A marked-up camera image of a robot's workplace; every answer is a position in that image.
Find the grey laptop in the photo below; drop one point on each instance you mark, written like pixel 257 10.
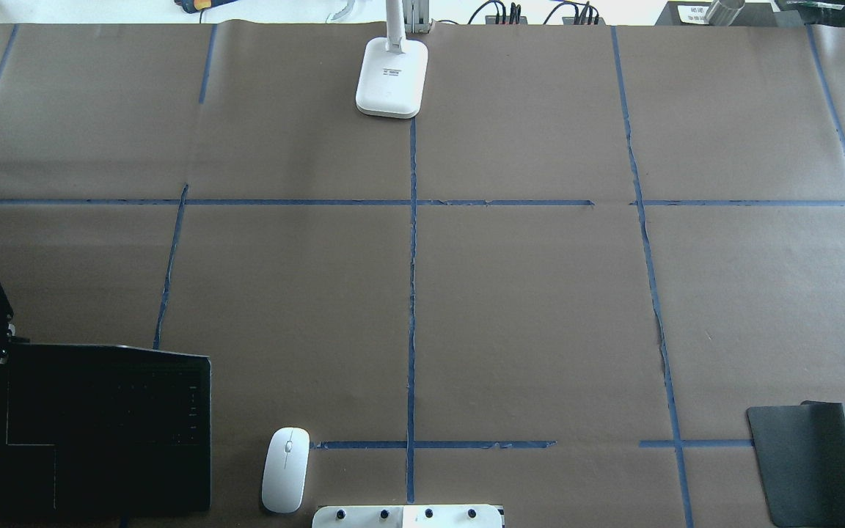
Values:
pixel 104 429

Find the dark grey mouse pad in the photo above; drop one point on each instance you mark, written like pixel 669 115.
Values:
pixel 800 452

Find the white desk lamp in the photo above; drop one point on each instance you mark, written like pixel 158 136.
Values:
pixel 393 70

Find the navy space pattern pouch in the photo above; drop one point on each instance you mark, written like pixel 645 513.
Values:
pixel 197 6

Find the black orange power strip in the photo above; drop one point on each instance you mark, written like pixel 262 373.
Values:
pixel 536 13

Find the metal cup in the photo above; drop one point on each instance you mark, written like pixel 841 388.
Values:
pixel 723 12

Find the white wireless mouse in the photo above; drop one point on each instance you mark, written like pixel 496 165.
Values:
pixel 285 470

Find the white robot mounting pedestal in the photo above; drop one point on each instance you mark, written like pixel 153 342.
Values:
pixel 451 515

